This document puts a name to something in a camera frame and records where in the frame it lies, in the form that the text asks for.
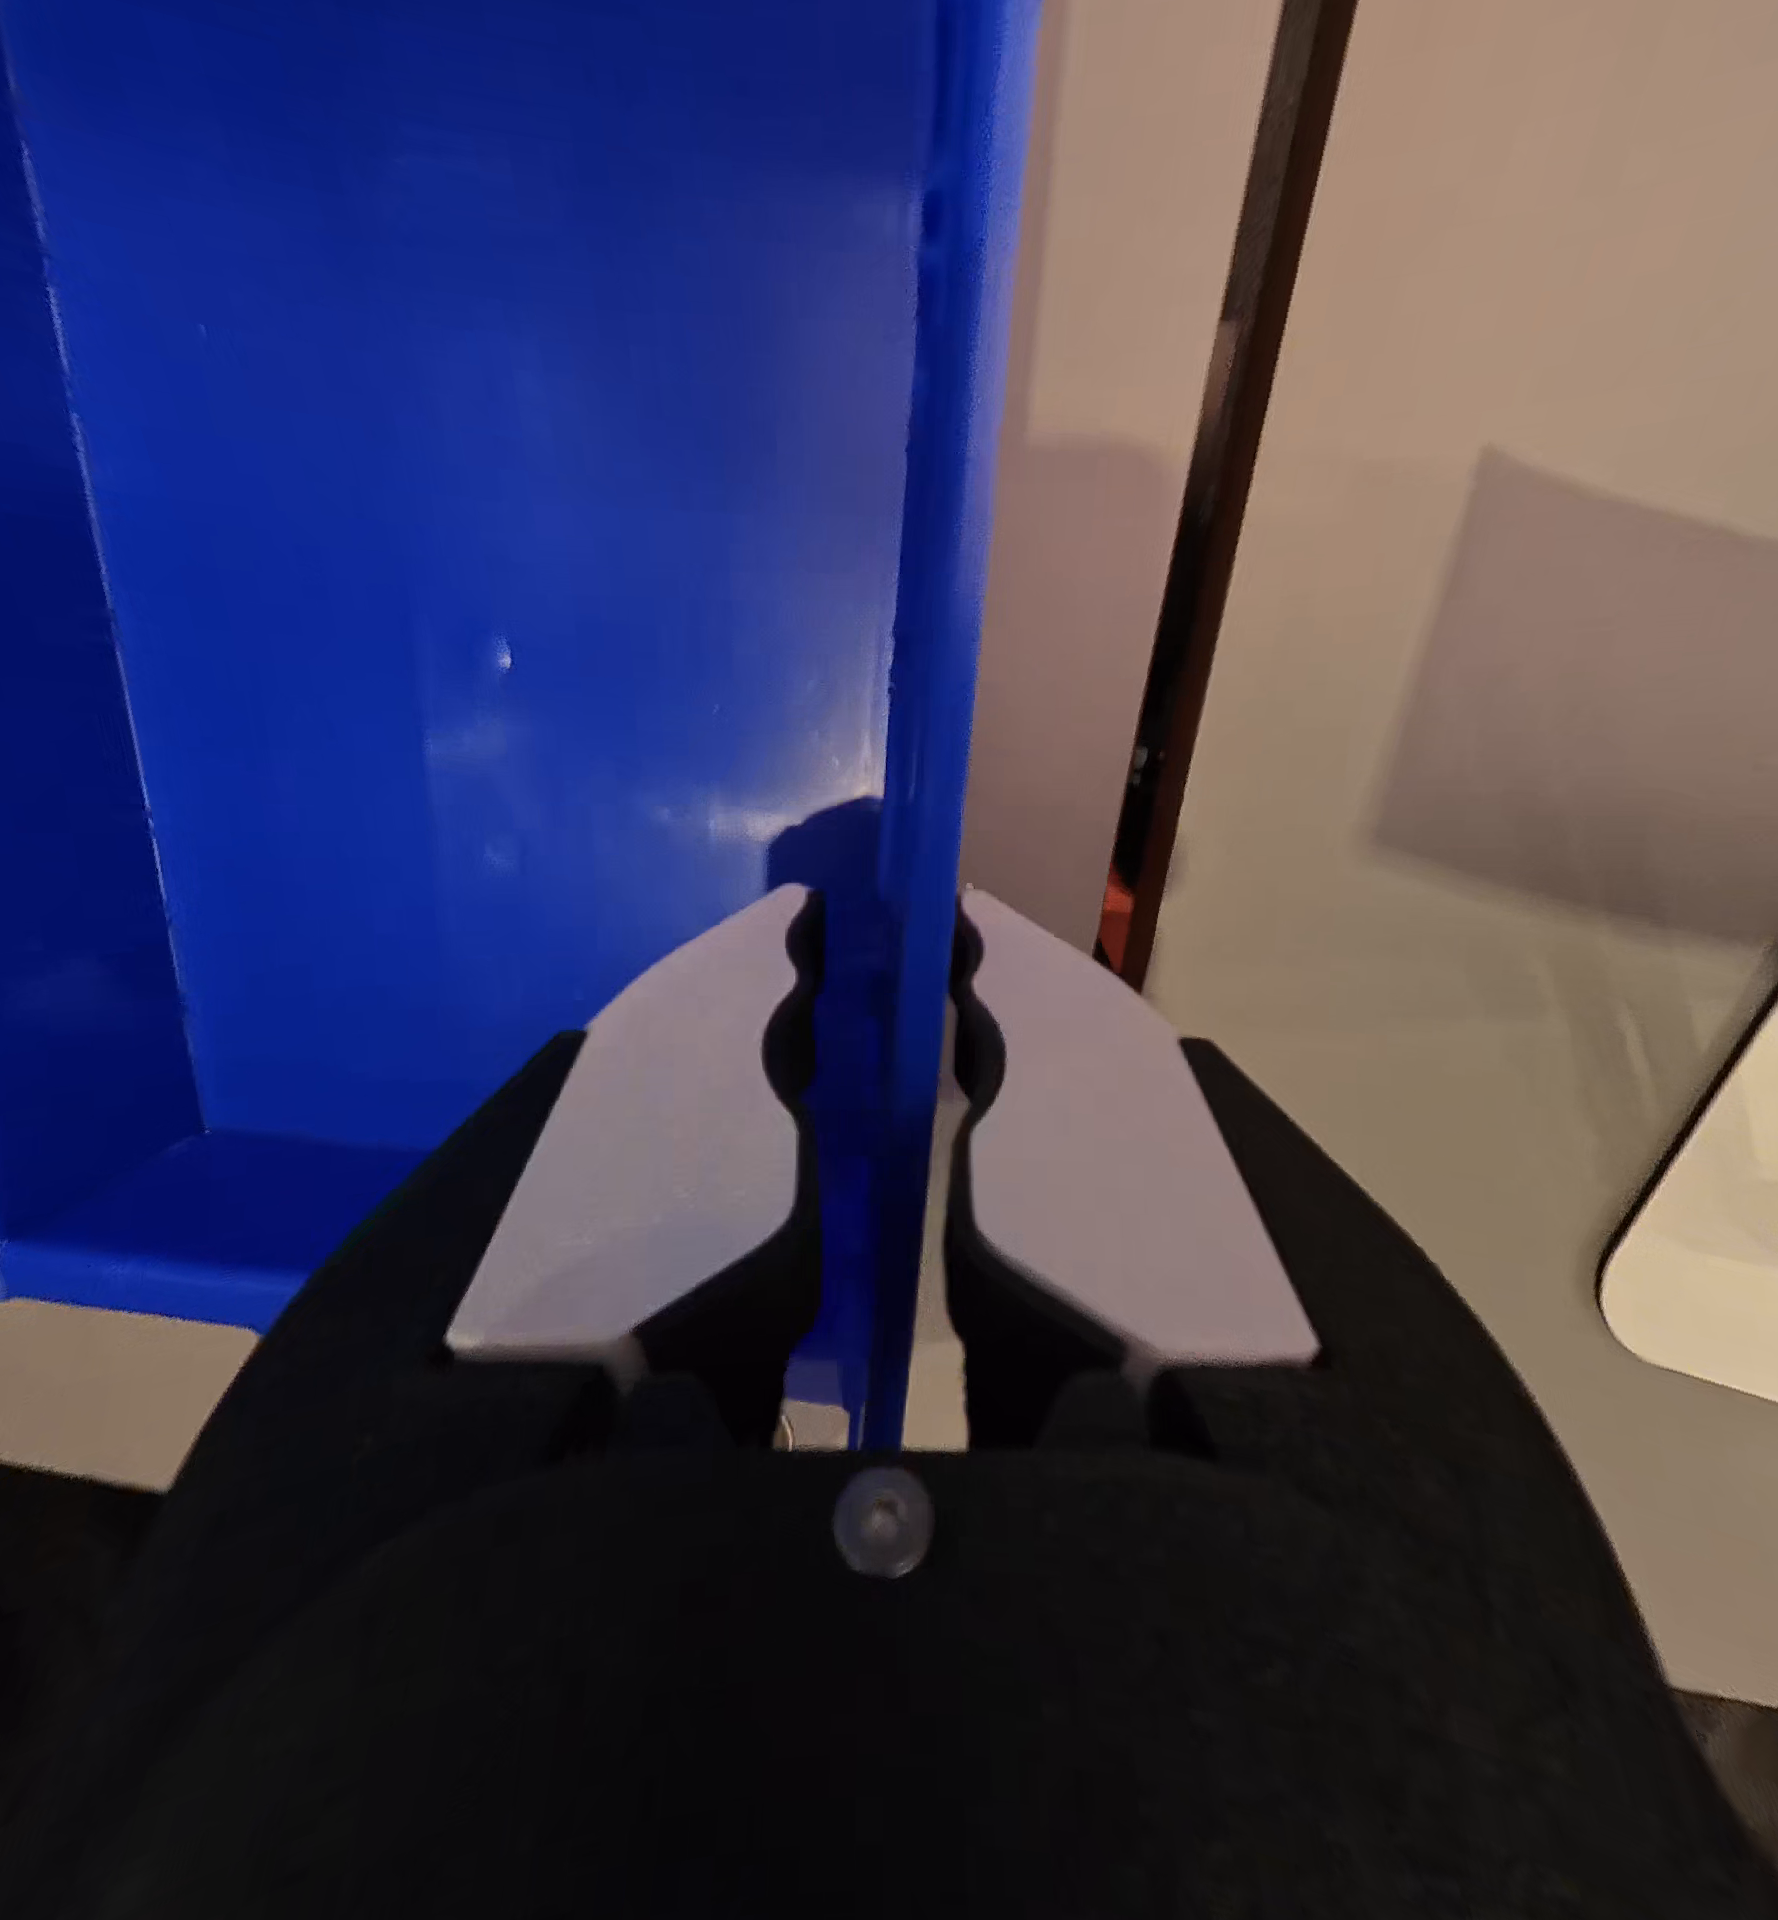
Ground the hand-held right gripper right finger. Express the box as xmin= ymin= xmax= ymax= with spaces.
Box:
xmin=950 ymin=882 xmax=1327 ymax=1368

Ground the white rounded panel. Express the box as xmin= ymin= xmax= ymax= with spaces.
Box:
xmin=1599 ymin=882 xmax=1778 ymax=1428

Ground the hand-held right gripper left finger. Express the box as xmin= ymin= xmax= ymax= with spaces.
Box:
xmin=444 ymin=881 xmax=833 ymax=1366

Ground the blue parts bin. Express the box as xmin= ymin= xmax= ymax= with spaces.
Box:
xmin=0 ymin=0 xmax=1047 ymax=1453

